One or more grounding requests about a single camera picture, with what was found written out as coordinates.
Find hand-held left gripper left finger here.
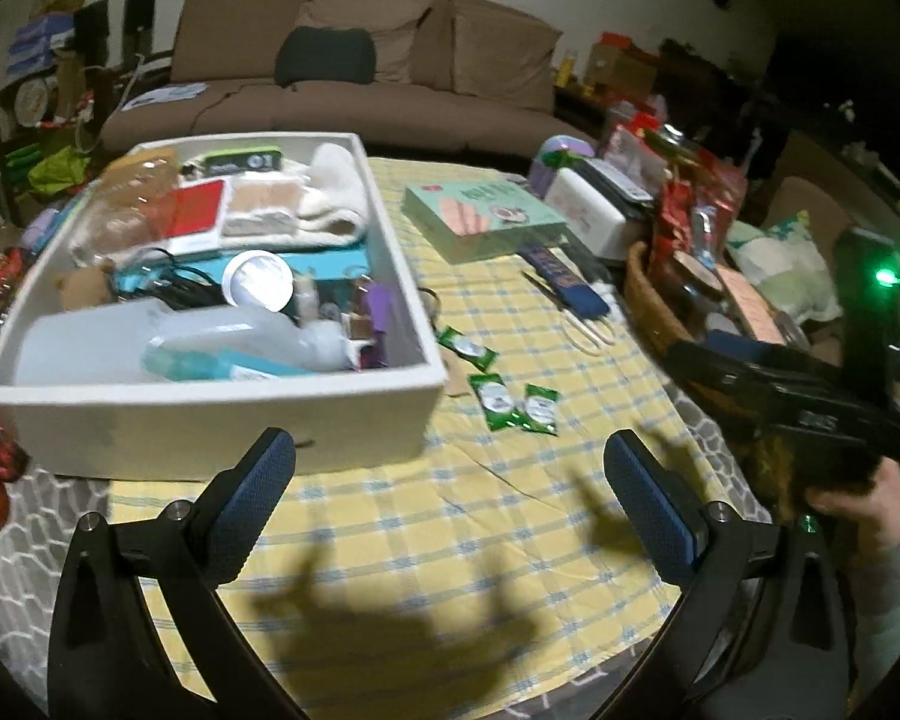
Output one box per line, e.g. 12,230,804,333
47,426,308,720

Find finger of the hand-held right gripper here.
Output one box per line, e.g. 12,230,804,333
660,340,772,398

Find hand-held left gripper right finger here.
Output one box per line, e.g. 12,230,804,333
602,429,852,720

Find white storage box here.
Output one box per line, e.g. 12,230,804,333
0,131,449,482

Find white-handled scissors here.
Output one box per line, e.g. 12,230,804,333
526,244,620,357

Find mint green biscuit box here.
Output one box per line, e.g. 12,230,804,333
401,178,569,266

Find person's right forearm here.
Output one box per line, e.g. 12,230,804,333
847,510,900,720

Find person's right hand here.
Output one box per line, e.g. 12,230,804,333
804,457,900,567

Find pink paper sheet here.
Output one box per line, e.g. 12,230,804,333
716,266,788,346

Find wicker basket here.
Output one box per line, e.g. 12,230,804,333
625,238,728,372

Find brown lidded jar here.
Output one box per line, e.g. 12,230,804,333
671,249,725,302

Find floral cushion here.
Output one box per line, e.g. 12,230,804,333
726,210,845,325

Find teal bottle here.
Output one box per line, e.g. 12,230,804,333
144,345,305,383

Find green snack packet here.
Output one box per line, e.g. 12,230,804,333
436,325,497,367
469,371,521,432
520,382,562,436

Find red wrapped packets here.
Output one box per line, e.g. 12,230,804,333
649,165,747,271

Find clear plastic bag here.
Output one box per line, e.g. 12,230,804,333
15,298,350,385

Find yellow checked tablecloth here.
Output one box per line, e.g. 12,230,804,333
109,157,730,720

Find white appliance box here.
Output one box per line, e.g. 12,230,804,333
544,163,652,261

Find round white lid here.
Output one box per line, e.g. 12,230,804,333
221,251,298,314

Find brown paper tag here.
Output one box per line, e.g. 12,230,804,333
442,356,475,398

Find teal flat box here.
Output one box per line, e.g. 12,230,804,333
112,241,370,302

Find grey patterned table mat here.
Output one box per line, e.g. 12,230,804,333
0,390,773,661

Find purple round container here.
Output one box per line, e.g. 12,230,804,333
529,135,598,197

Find small brown teddy bear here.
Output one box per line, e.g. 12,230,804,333
54,261,118,310

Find beige wrapped pack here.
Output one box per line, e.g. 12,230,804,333
221,178,305,242

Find red card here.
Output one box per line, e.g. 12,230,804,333
166,180,230,254

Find white rolled towel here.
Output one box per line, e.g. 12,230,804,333
296,141,368,245

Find cardboard box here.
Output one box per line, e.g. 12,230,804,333
587,32,659,96

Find green and black device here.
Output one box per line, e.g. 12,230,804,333
201,148,283,176

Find pale purple pack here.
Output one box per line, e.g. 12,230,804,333
21,208,65,250

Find green plastic bag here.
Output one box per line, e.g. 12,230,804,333
28,144,100,197

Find brown sofa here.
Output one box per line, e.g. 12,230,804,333
99,0,598,160

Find papers on sofa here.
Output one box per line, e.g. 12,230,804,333
122,82,208,111

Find dark cushion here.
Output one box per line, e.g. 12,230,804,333
275,26,377,88

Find black cables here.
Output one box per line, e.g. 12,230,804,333
146,266,227,310

